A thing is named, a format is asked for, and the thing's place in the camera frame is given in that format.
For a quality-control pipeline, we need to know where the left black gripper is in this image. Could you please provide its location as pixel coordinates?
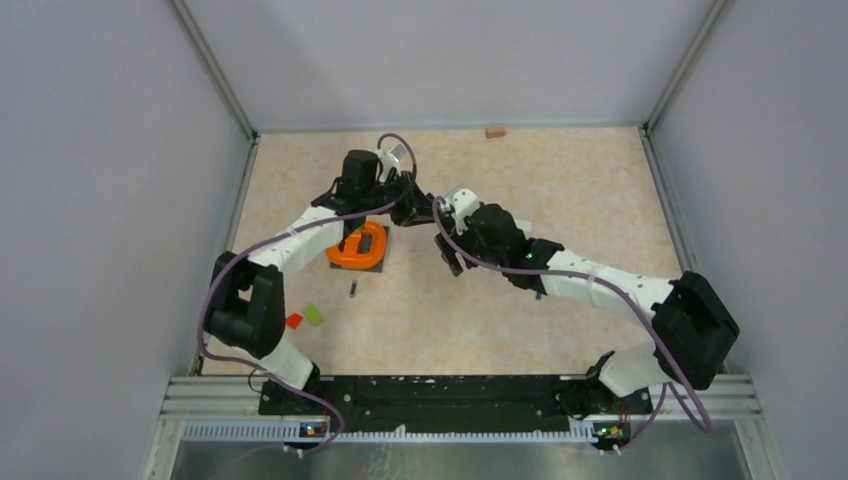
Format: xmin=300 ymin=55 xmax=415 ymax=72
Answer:
xmin=361 ymin=170 xmax=444 ymax=226

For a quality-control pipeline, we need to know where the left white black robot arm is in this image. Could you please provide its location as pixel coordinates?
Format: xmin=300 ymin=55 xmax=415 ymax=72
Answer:
xmin=199 ymin=145 xmax=432 ymax=414

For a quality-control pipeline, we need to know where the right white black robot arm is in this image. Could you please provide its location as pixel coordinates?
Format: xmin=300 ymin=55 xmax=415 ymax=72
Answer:
xmin=431 ymin=189 xmax=740 ymax=412

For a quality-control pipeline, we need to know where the orange tape dispenser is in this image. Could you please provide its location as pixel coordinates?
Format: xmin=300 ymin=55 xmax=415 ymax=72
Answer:
xmin=325 ymin=219 xmax=391 ymax=272

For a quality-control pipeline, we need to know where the grey toy baseplate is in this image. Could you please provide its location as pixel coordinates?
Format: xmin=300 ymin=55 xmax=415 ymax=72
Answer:
xmin=329 ymin=225 xmax=392 ymax=274

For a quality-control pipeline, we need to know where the small wooden block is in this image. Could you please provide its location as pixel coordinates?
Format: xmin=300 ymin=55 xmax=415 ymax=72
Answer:
xmin=485 ymin=125 xmax=506 ymax=139

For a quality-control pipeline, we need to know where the green toy block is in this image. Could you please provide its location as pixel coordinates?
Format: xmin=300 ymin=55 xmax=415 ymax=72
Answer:
xmin=303 ymin=304 xmax=325 ymax=327

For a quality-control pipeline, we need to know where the red toy block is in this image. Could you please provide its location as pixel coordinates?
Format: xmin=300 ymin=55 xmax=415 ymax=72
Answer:
xmin=285 ymin=313 xmax=304 ymax=329

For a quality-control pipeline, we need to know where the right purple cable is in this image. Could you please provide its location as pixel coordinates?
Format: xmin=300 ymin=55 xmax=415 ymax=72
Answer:
xmin=431 ymin=195 xmax=714 ymax=455

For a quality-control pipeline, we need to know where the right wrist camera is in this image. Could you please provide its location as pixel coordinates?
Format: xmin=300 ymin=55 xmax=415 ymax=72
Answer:
xmin=443 ymin=187 xmax=481 ymax=220

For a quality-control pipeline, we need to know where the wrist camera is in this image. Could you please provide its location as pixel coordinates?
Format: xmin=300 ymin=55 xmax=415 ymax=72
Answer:
xmin=443 ymin=187 xmax=481 ymax=220
xmin=375 ymin=144 xmax=408 ymax=177

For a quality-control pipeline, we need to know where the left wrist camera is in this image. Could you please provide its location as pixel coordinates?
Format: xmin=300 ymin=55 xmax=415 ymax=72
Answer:
xmin=375 ymin=144 xmax=408 ymax=177

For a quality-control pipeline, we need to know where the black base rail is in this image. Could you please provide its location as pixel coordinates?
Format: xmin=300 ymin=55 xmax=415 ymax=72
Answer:
xmin=258 ymin=375 xmax=653 ymax=434

